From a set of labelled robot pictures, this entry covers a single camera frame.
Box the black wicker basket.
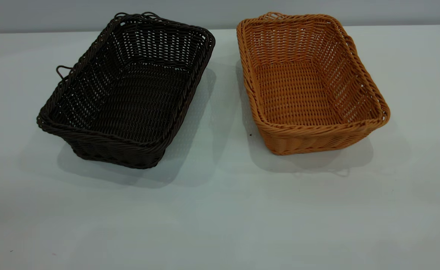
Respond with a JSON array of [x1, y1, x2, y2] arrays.
[[36, 11, 216, 170]]

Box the orange wicker basket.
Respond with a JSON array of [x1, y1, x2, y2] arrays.
[[236, 12, 391, 156]]

